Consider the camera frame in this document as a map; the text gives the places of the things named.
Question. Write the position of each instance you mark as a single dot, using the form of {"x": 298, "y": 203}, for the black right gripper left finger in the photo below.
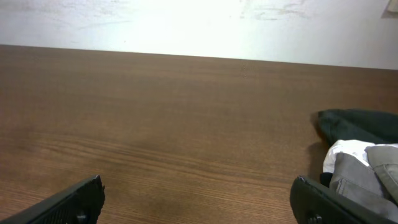
{"x": 78, "y": 204}

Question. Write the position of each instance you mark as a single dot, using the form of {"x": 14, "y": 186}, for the dark green garment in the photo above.
{"x": 377, "y": 127}

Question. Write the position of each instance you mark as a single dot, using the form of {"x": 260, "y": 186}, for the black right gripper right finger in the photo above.
{"x": 313, "y": 203}

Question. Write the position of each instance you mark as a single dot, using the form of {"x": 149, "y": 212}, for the grey garment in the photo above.
{"x": 373, "y": 186}

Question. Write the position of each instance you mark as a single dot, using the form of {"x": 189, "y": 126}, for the white garment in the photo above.
{"x": 354, "y": 148}

